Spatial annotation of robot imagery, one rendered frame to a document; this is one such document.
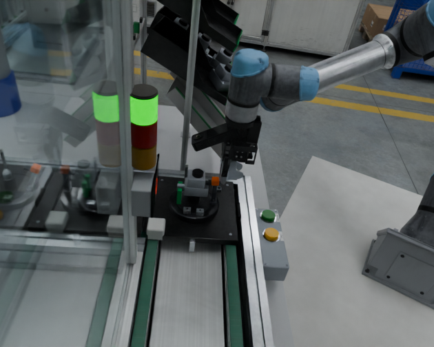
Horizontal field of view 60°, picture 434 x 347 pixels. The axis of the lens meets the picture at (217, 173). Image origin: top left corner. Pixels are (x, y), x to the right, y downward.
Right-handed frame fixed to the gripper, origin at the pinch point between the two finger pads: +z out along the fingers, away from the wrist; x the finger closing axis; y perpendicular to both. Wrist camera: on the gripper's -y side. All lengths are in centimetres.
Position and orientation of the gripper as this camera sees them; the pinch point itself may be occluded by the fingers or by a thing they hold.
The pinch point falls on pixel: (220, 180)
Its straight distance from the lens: 101.6
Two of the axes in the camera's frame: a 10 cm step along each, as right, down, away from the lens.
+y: 9.9, 0.8, 0.9
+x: -0.2, -6.3, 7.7
